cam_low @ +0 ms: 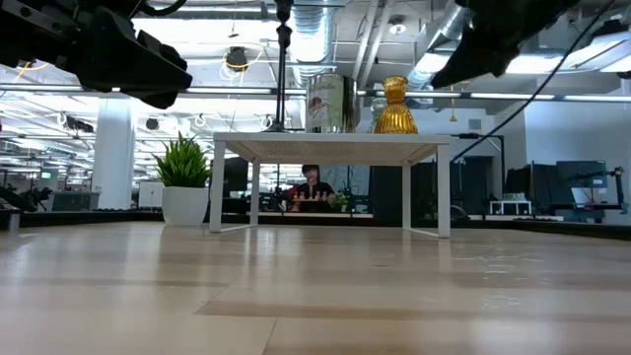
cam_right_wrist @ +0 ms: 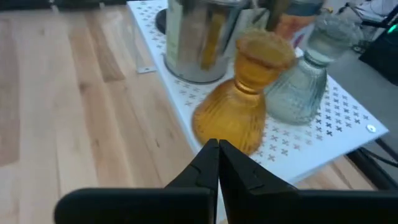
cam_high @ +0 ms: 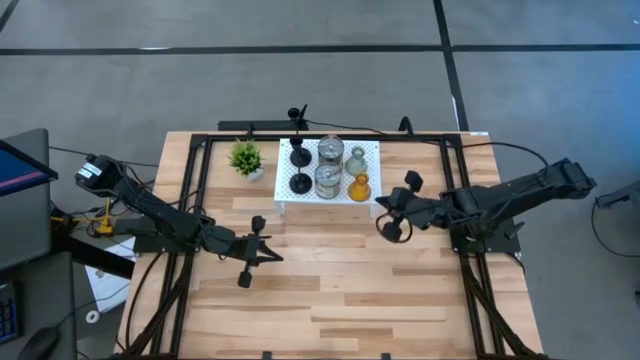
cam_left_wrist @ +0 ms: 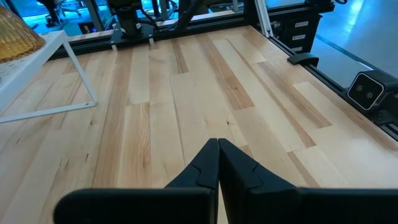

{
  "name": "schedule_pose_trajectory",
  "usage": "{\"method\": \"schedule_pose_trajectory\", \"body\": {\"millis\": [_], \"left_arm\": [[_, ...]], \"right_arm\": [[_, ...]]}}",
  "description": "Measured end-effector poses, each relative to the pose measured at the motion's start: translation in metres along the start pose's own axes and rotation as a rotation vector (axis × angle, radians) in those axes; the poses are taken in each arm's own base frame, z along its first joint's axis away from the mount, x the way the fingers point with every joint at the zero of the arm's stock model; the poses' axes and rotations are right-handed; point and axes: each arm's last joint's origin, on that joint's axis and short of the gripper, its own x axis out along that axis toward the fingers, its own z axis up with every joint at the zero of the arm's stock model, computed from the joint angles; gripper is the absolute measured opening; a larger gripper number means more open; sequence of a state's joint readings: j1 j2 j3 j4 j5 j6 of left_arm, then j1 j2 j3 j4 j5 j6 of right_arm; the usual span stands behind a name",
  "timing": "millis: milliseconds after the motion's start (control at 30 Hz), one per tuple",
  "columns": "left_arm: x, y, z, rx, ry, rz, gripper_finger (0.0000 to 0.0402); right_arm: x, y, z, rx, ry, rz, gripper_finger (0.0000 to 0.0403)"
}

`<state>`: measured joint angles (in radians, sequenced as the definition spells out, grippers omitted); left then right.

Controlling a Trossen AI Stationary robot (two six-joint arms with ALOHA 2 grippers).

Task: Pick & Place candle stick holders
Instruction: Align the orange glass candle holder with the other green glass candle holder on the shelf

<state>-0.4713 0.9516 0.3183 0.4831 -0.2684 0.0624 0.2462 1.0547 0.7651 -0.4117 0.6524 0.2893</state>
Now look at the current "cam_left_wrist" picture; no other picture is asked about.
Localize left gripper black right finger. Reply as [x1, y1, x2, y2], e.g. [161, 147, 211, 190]
[218, 138, 398, 224]

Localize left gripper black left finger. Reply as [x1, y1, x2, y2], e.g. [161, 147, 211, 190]
[52, 138, 220, 224]

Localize amber glass candle holder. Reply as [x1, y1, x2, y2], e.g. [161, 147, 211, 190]
[0, 4, 46, 63]

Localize black table edge clip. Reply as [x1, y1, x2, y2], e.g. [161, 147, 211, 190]
[286, 52, 320, 68]

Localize black drawer cabinet white labels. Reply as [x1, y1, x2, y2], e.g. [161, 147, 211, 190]
[269, 12, 323, 54]

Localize white perforated metal shelf riser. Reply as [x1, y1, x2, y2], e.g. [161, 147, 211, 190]
[0, 30, 99, 124]

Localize black office chair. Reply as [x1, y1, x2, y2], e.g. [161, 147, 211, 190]
[37, 0, 68, 27]

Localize silver aluminium post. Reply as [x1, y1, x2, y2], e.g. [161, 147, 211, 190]
[254, 0, 275, 38]

